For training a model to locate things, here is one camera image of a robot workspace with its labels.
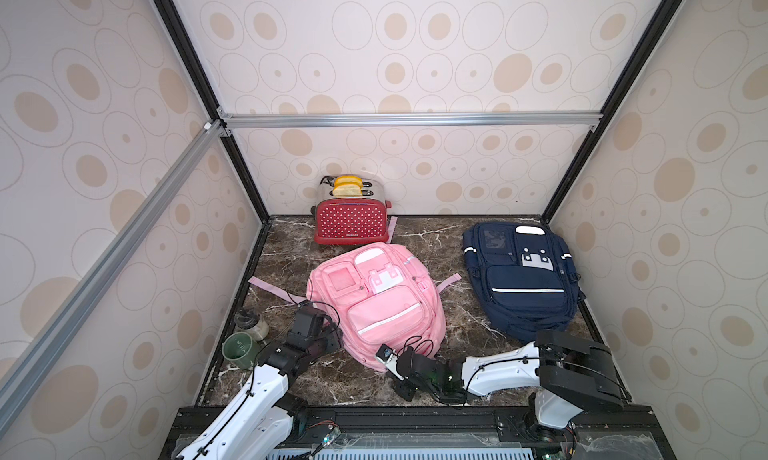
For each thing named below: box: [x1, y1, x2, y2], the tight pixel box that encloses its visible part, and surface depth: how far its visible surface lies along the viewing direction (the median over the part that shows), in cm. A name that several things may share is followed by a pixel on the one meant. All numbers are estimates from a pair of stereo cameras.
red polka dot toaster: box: [311, 175, 392, 245], surface depth 105 cm
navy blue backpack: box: [463, 222, 586, 343], surface depth 101 cm
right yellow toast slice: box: [332, 180, 363, 197], surface depth 103 cm
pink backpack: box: [248, 216, 462, 373], surface depth 94 cm
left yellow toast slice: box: [333, 175, 363, 193], surface depth 104 cm
